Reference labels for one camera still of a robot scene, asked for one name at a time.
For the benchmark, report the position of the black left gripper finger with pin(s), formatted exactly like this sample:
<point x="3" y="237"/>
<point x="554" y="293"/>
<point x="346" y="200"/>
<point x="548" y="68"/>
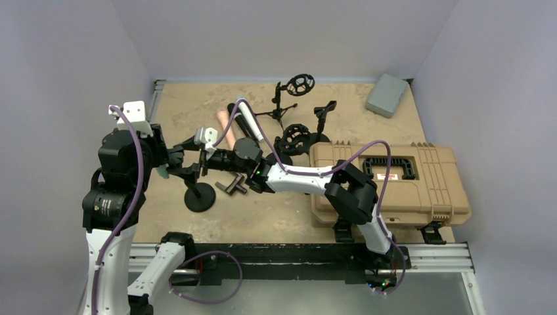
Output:
<point x="175" y="168"/>
<point x="175" y="153"/>

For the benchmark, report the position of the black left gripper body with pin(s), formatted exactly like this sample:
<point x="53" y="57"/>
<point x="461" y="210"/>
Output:
<point x="155" y="150"/>

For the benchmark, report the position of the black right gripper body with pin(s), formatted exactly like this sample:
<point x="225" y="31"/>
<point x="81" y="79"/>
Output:
<point x="222" y="160"/>

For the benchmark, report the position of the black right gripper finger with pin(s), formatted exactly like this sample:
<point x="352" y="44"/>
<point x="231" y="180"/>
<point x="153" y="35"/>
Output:
<point x="189" y="144"/>
<point x="201" y="167"/>

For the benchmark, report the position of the green microphone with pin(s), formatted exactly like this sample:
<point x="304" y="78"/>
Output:
<point x="162" y="171"/>

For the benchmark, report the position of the black clip stand green mic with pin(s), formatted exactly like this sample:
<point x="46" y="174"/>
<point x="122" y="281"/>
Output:
<point x="199" y="196"/>

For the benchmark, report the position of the black microphone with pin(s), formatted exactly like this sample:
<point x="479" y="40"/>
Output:
<point x="241" y="121"/>

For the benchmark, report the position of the pink microphone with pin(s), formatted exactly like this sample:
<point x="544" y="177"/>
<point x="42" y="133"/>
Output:
<point x="226" y="123"/>

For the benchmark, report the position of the white microphone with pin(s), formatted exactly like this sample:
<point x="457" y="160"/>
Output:
<point x="246" y="111"/>

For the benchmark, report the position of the black shock mount round stand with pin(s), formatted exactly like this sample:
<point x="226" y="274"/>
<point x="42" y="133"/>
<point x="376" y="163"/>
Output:
<point x="293" y="142"/>

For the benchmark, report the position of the black round base clip stand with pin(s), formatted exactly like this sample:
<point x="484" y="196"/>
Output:
<point x="321" y="113"/>

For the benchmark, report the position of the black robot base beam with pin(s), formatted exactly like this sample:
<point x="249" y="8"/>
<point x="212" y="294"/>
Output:
<point x="351" y="263"/>

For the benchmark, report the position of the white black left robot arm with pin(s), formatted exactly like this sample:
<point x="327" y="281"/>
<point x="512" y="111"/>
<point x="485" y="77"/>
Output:
<point x="110" y="217"/>

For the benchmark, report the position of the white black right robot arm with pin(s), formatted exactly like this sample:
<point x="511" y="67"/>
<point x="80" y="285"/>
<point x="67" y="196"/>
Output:
<point x="351" y="192"/>

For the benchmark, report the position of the black metal clamp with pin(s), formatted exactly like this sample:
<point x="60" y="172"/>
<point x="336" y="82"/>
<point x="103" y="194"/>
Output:
<point x="234" y="186"/>

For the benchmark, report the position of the tan hard plastic case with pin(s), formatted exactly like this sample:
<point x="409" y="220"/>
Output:
<point x="424" y="187"/>

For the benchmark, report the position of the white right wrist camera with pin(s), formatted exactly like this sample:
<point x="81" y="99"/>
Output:
<point x="206" y="137"/>

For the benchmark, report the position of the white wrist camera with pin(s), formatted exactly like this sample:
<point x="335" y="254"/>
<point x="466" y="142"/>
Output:
<point x="135" y="113"/>
<point x="206" y="137"/>

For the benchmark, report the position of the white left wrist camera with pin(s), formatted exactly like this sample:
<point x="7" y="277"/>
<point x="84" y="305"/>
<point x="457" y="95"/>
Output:
<point x="135" y="113"/>

